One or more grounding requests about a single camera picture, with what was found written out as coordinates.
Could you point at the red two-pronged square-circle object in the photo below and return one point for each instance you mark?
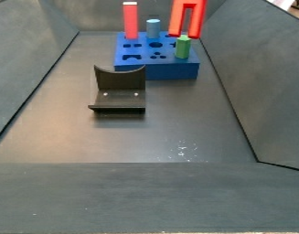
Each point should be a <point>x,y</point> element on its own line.
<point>198,7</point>

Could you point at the black curved fixture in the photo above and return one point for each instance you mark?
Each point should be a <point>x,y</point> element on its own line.
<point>121,90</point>

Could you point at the green hexagonal peg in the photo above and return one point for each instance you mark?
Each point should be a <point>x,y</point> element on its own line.
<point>183,47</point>

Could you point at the tall red square peg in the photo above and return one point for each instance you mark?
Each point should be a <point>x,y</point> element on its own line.
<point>130,19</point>

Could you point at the blue foam shape-sorter block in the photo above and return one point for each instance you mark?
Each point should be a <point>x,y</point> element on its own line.
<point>155,54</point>

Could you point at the light blue cylinder peg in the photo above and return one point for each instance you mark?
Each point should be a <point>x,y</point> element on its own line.
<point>153,28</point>

